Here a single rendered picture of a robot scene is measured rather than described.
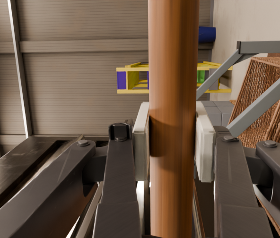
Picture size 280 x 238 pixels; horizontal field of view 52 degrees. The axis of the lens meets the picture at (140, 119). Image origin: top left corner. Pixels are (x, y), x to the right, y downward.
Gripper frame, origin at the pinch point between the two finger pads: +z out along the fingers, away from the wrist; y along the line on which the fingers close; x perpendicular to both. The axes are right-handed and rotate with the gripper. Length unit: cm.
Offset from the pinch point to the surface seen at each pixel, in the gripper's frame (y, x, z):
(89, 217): -22, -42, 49
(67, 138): -64, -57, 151
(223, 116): 78, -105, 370
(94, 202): -22, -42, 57
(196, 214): 3.9, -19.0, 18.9
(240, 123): 14.0, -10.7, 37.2
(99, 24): -178, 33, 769
